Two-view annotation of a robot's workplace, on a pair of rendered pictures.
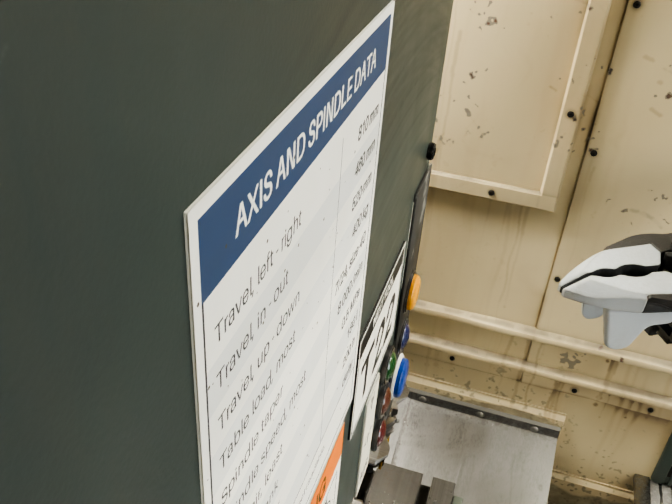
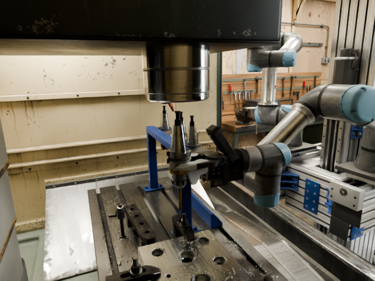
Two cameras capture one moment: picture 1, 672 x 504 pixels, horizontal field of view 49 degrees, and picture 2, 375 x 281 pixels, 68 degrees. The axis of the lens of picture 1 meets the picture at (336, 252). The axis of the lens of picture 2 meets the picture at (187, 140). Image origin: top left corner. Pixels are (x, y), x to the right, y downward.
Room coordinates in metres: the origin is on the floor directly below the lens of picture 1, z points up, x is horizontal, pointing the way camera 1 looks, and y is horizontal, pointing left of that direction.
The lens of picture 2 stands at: (-0.38, 0.61, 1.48)
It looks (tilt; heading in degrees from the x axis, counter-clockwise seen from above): 14 degrees down; 323
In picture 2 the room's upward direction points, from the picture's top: 1 degrees counter-clockwise
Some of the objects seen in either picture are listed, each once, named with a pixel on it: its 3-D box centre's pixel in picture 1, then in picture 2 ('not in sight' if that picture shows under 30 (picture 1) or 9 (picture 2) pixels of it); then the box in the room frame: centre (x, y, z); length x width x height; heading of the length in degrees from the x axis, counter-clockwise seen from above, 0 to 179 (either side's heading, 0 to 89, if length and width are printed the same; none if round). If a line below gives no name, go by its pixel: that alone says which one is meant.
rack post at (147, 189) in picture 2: not in sight; (152, 161); (0.77, -0.03, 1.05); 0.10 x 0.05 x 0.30; 75
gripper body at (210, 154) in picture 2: not in sight; (222, 165); (0.14, 0.10, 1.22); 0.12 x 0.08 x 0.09; 75
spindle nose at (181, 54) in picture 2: not in sight; (176, 73); (0.17, 0.23, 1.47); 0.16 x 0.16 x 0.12
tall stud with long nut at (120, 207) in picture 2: not in sight; (121, 221); (0.47, 0.27, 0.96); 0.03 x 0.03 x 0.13
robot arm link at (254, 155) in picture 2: not in sight; (246, 159); (0.12, 0.02, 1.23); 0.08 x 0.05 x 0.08; 165
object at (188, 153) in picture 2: not in sight; (178, 155); (0.17, 0.22, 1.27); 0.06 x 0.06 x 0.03
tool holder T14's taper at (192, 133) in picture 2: not in sight; (192, 134); (0.38, 0.02, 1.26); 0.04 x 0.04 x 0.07
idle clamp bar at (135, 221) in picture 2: not in sight; (139, 227); (0.44, 0.22, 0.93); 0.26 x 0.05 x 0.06; 170
